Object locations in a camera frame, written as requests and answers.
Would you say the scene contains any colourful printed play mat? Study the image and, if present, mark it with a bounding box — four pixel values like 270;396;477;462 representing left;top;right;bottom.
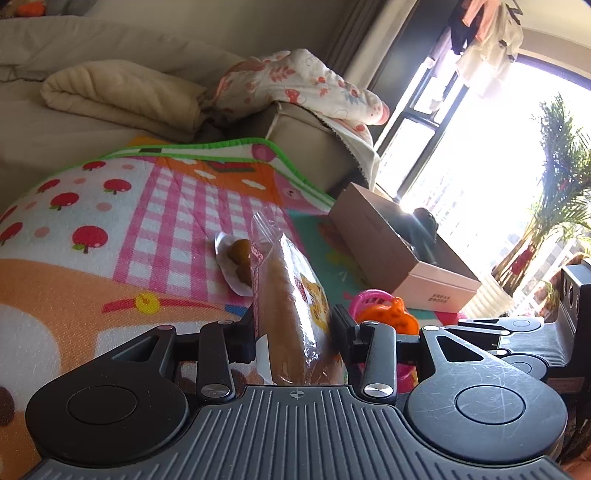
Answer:
0;137;490;480

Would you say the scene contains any pink hanging garment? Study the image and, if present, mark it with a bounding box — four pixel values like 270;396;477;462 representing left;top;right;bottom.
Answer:
462;0;498;28

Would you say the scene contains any floral white blanket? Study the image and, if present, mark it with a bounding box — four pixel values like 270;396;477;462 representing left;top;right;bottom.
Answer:
213;48;389;139

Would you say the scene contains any beige sofa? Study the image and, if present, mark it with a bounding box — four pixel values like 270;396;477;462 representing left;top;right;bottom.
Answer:
0;16;384;208

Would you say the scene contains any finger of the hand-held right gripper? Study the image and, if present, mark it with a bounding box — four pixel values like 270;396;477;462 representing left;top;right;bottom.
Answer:
450;316;543;337

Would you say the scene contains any green palm plant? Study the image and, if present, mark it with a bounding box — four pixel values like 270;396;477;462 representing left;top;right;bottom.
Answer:
494;92;591;296

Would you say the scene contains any grey neck pillow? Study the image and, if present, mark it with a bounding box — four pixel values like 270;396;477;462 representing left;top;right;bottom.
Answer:
46;0;98;17

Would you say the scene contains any black window frame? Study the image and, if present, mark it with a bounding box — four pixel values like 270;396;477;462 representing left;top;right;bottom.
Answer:
369;0;467;204

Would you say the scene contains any folded beige blanket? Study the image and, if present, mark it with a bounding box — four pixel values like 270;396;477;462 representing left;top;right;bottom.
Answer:
39;62;208;144

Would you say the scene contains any white hanging garment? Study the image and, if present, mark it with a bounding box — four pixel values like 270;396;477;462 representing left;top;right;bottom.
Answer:
455;9;525;97

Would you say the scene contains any pink cardboard box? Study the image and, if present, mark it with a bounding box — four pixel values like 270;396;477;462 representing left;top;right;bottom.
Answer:
329;182;482;313

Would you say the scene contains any dark hanging garment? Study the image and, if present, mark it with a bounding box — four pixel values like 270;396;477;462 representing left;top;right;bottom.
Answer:
450;14;481;54

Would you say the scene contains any black plush toy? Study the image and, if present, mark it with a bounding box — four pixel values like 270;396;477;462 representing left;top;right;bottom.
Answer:
402;208;439;264

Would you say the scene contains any pink toy strainer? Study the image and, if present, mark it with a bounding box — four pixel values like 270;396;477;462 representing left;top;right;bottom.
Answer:
348;290;419;386

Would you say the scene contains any yellow label bread packet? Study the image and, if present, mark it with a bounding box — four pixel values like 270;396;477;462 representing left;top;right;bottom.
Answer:
249;208;349;387

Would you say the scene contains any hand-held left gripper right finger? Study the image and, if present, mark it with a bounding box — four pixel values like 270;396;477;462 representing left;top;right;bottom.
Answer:
329;305;502;403

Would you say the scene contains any white ribbed plant pot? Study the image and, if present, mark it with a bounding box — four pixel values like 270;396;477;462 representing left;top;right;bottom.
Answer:
462;272;515;319

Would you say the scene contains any orange plastic toy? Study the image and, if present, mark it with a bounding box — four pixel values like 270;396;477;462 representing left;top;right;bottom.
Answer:
358;298;419;336

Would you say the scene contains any brown curtain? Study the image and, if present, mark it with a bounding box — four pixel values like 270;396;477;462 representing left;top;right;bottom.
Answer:
323;0;416;88

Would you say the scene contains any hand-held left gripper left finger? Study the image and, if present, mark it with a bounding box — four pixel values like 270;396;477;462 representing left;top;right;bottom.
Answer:
108;305;257;403

